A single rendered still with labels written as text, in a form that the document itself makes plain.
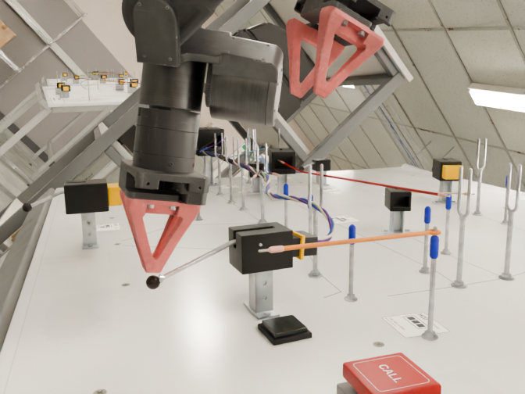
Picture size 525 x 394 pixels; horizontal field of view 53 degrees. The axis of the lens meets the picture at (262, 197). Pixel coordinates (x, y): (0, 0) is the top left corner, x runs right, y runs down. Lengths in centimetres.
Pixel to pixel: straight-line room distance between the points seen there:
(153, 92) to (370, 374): 29
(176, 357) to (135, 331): 7
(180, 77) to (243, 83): 6
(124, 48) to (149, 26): 765
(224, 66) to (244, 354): 25
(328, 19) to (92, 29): 757
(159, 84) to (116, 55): 760
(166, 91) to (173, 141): 4
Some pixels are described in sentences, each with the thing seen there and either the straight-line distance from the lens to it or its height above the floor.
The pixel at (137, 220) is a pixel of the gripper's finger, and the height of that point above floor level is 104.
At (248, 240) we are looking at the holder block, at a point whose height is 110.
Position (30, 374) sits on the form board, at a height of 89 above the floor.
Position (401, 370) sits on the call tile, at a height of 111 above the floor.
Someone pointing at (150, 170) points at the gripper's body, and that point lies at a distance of 48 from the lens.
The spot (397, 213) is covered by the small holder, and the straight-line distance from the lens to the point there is 90.
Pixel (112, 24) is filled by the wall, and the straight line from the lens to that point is 807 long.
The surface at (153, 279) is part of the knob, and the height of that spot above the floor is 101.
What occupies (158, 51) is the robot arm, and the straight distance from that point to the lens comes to 45.
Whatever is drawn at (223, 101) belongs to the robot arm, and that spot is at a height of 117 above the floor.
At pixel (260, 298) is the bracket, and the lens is 56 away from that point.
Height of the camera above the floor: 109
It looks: 6 degrees up
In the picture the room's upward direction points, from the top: 46 degrees clockwise
